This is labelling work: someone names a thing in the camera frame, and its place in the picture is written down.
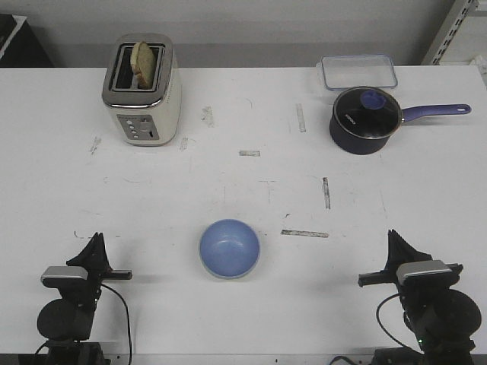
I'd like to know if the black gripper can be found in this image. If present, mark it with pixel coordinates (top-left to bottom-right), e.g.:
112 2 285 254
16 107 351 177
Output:
58 233 132 304
358 230 463 304

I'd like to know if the blue bowl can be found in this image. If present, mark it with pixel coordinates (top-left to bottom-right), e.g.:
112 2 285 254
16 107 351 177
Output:
199 219 260 279

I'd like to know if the green bowl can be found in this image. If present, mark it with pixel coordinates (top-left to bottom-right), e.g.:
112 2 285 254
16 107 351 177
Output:
200 255 260 280

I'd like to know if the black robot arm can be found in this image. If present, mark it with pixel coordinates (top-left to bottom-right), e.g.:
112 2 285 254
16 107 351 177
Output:
358 230 482 364
37 233 132 364

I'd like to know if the dark blue saucepan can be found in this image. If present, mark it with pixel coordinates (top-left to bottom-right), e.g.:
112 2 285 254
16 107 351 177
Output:
329 103 472 155

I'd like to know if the glass pot lid blue knob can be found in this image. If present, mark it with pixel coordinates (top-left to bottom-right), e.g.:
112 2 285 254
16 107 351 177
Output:
333 87 403 139

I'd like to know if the cream and chrome toaster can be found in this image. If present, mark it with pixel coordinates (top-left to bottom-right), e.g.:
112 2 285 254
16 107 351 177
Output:
102 33 182 147

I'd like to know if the clear plastic food container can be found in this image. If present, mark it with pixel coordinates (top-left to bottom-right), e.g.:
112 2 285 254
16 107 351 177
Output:
317 54 398 104

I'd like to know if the toast slice in toaster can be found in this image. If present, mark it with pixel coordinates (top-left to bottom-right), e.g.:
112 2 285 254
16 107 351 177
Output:
130 41 156 90

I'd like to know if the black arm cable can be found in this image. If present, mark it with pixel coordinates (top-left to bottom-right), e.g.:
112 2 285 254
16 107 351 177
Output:
375 294 404 349
99 283 133 365

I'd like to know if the white metal shelf rail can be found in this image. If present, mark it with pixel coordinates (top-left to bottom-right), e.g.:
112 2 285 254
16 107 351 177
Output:
421 1 486 65

